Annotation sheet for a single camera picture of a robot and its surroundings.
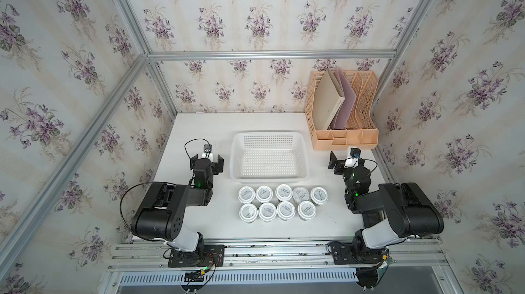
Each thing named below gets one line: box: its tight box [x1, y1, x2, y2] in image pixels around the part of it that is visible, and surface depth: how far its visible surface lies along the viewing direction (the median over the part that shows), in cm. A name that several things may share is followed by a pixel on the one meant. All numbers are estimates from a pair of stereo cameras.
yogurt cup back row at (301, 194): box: [292, 186, 310, 204], surface depth 85 cm
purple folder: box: [330, 67, 357, 130], surface depth 94 cm
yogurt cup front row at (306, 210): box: [297, 201, 317, 221], surface depth 79 cm
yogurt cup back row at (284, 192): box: [274, 183, 294, 202], surface depth 84 cm
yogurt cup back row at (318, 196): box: [310, 186, 329, 207], surface depth 83 cm
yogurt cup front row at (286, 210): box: [276, 201, 296, 221], surface depth 79 cm
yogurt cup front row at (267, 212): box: [258, 202, 278, 223], surface depth 78 cm
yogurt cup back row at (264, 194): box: [254, 185, 274, 204], surface depth 83 cm
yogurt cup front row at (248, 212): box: [239, 203, 259, 224], surface depth 78 cm
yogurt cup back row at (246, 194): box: [237, 185, 256, 204], surface depth 83 cm
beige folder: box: [313, 70, 346, 131], surface depth 103 cm
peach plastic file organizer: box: [304, 71, 379, 151], surface depth 105 cm
